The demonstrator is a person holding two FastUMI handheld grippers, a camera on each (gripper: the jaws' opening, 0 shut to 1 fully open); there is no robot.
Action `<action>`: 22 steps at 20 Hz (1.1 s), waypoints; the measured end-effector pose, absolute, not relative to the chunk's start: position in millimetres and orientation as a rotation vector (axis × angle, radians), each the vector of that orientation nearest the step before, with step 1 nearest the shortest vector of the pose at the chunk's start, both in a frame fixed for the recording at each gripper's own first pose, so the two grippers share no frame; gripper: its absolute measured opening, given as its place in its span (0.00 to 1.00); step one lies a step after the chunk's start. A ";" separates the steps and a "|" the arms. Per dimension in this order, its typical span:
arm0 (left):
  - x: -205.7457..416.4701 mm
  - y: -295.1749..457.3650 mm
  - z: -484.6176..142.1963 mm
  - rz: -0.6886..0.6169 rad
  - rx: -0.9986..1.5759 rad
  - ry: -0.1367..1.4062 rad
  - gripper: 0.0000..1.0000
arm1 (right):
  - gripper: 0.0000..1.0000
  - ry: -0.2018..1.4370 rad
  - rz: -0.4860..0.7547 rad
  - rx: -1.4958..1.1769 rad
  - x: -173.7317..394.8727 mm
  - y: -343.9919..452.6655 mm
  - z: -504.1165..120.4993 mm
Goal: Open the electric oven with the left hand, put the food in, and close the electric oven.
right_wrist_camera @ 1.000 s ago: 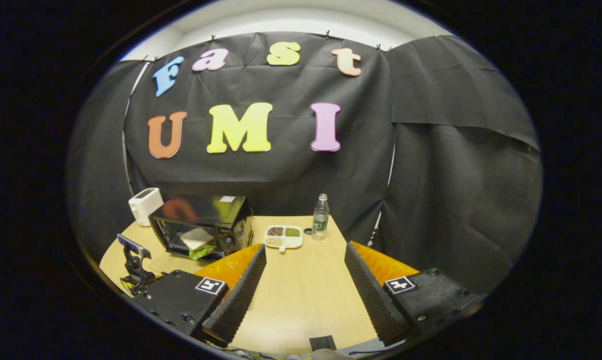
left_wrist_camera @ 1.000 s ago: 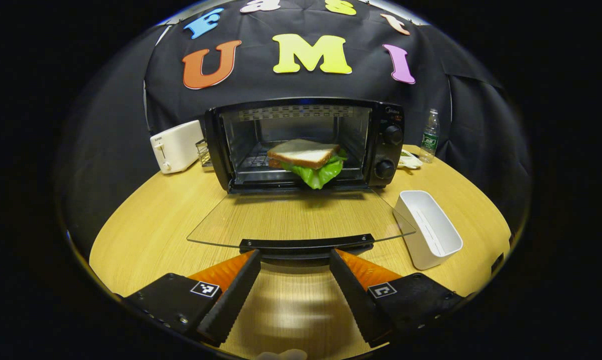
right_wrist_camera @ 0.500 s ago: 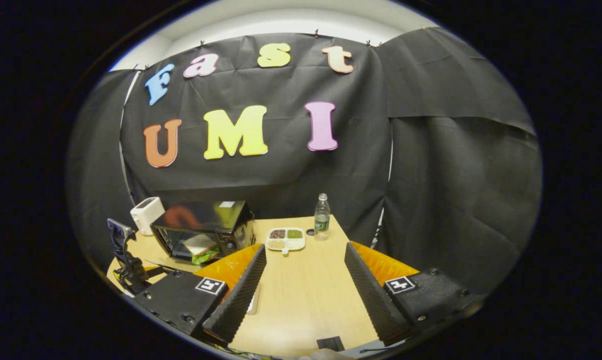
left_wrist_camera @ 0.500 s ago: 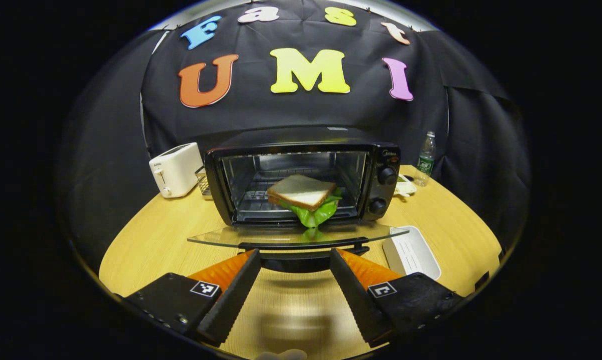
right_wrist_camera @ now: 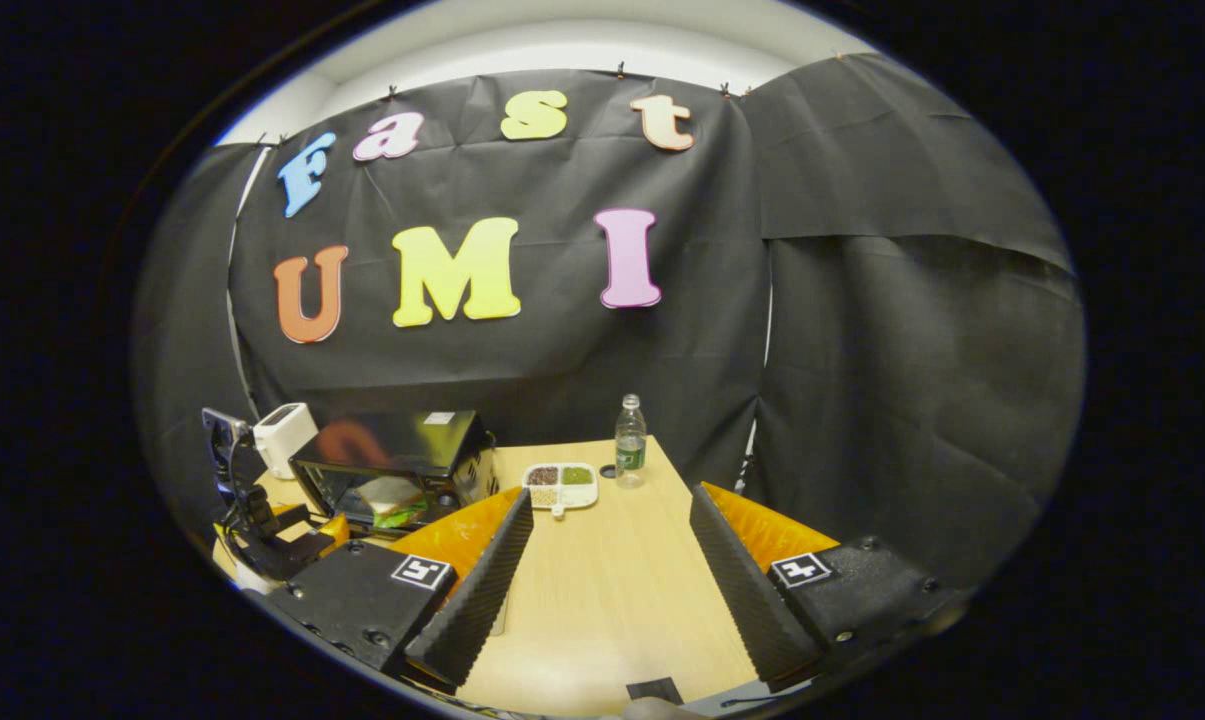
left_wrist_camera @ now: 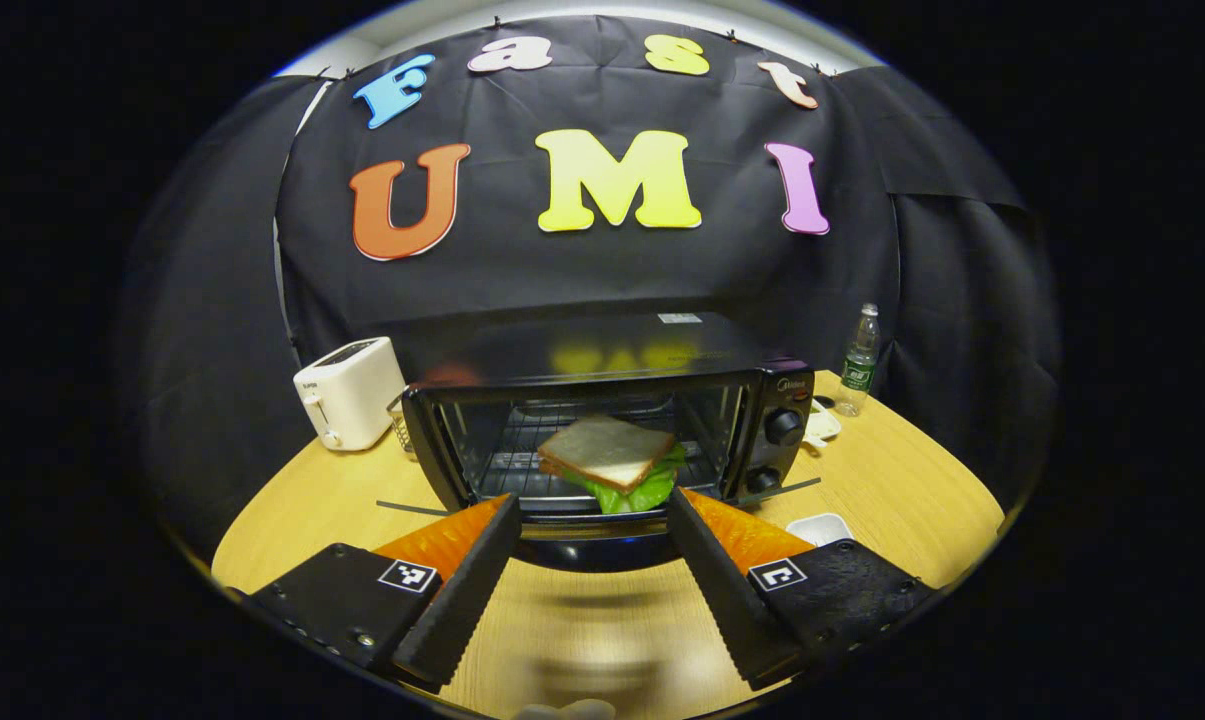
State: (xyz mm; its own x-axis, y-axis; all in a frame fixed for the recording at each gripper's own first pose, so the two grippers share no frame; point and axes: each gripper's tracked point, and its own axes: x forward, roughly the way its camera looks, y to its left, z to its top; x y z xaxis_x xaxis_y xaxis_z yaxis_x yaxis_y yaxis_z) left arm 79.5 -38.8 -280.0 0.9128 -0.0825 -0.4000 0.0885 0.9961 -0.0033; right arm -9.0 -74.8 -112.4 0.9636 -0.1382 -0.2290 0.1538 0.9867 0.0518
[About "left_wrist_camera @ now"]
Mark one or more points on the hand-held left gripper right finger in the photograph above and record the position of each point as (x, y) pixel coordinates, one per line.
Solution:
(722, 605)

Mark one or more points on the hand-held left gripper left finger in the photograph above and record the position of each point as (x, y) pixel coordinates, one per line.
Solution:
(467, 605)

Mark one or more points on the lettuce sandwich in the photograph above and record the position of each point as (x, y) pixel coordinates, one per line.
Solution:
(607, 450)

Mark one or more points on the black electric oven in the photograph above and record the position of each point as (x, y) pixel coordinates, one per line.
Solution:
(602, 345)

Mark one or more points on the white ribbed tray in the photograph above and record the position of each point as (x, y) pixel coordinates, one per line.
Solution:
(820, 528)

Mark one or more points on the small glass jar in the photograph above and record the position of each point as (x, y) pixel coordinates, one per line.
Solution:
(402, 425)

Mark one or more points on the white divided tray with beans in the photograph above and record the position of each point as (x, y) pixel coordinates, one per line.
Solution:
(822, 428)

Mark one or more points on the white toaster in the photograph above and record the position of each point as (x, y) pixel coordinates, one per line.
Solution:
(352, 395)

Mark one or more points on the clear plastic water bottle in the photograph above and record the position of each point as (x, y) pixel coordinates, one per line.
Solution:
(859, 370)

